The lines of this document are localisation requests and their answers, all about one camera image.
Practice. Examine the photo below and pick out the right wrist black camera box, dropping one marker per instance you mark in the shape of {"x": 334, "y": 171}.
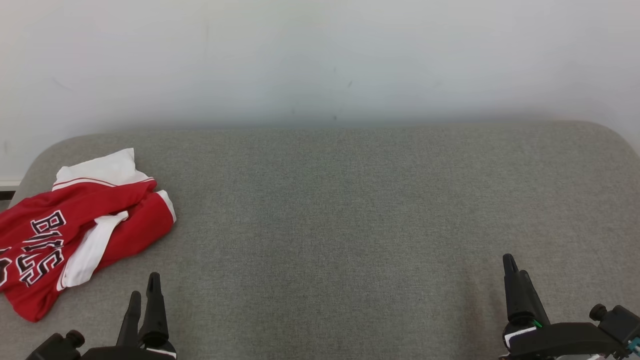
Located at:
{"x": 620, "y": 320}

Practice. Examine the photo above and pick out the white wall skirting board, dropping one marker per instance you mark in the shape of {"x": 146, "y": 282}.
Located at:
{"x": 7, "y": 184}

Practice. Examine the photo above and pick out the red basketball jersey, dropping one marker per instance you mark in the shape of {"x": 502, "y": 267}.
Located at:
{"x": 45, "y": 235}

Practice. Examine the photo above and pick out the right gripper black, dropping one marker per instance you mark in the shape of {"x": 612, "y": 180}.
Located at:
{"x": 565, "y": 340}

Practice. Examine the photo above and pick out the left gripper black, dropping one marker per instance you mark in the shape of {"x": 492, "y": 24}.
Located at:
{"x": 125, "y": 354}

